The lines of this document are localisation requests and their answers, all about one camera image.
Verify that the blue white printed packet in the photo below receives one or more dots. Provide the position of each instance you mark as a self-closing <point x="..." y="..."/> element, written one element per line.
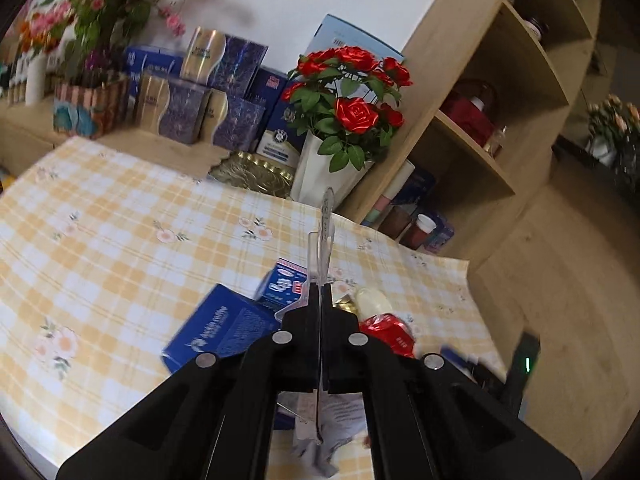
<point x="282" y="282"/>

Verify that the brown jar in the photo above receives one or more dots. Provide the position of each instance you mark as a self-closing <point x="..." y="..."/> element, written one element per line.
<point x="397" y="222"/>

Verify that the glass bottle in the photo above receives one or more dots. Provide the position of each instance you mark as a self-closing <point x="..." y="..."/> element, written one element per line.
<point x="495" y="141"/>

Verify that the blue white emblem carton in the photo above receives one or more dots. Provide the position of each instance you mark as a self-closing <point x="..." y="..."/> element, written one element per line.
<point x="277" y="120"/>

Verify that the white flower pot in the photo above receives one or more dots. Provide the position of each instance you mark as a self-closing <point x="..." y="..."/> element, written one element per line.
<point x="320" y="175"/>

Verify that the pink blossom bouquet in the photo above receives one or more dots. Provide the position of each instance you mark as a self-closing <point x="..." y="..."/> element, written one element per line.
<point x="107" y="5"/>

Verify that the red container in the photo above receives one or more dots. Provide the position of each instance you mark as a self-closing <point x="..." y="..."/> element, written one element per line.
<point x="467" y="115"/>

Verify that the striped wooden planter box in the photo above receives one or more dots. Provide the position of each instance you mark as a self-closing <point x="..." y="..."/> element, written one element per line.
<point x="85" y="110"/>

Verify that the pale yellow wrapper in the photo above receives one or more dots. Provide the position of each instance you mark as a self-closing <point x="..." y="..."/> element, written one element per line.
<point x="372" y="302"/>

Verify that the small dark jar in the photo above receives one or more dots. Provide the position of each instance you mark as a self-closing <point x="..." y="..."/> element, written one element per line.
<point x="534" y="27"/>

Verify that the peach flower bouquet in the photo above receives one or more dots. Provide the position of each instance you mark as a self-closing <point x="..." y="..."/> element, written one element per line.
<point x="617" y="120"/>

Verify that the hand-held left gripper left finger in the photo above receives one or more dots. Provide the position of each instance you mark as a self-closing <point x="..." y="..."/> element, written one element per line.
<point x="304" y="321"/>

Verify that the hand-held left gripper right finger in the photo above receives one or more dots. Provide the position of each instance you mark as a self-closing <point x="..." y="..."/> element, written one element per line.
<point x="336" y="325"/>

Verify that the white vase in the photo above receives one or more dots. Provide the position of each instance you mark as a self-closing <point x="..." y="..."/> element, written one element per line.
<point x="36" y="80"/>

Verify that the crumpled white paper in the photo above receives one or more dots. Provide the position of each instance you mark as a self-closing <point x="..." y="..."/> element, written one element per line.
<point x="340" y="420"/>

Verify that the golden embossed tray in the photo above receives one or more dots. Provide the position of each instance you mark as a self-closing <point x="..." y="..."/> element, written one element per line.
<point x="250" y="172"/>

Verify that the clear plastic strip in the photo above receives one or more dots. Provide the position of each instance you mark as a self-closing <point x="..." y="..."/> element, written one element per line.
<point x="325" y="230"/>

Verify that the dark blue cardboard box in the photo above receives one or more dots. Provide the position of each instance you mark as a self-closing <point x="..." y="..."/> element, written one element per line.
<point x="220" y="322"/>

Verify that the large light blue box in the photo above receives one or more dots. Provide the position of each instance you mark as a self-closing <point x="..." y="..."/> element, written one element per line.
<point x="345" y="35"/>

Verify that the red cup with white lid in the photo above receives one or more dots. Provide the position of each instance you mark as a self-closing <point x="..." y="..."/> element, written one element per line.
<point x="419" y="230"/>

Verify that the low wooden cabinet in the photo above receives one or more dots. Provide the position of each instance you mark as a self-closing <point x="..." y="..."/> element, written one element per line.
<point x="30" y="130"/>

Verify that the wooden shelf unit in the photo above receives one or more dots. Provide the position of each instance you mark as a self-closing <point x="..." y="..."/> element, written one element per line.
<point x="450" y="45"/>

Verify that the gold foil wrapper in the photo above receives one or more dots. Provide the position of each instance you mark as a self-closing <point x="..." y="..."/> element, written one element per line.
<point x="346" y="305"/>

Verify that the orange flowers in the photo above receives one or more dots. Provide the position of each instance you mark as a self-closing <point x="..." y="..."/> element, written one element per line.
<point x="35" y="37"/>

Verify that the small blue printed box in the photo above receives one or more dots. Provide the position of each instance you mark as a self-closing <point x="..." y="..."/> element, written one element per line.
<point x="441" y="234"/>

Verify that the red rose plant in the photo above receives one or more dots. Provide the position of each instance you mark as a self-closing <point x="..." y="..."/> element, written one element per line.
<point x="350" y="105"/>

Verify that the gold and blue gift box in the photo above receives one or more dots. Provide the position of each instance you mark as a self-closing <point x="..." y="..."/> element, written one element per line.
<point x="225" y="60"/>
<point x="170" y="107"/>
<point x="235" y="120"/>

